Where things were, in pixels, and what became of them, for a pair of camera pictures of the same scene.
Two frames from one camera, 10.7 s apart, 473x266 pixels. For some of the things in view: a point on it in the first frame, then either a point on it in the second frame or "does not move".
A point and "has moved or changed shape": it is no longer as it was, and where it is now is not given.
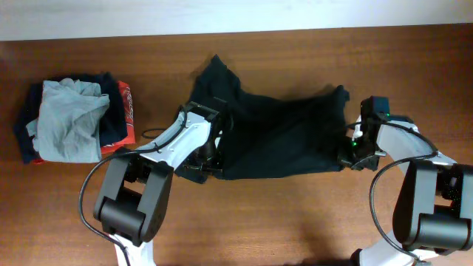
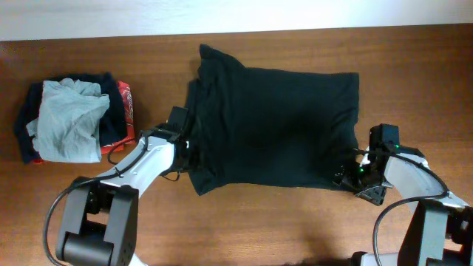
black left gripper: x=208 y=169 -> x=185 y=168
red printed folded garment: x=130 y=139 does not move
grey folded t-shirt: x=67 y=130 does not move
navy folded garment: x=114 y=130 does not move
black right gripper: x=370 y=162 -> x=374 y=194
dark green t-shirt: x=273 y=135 has moved or changed shape
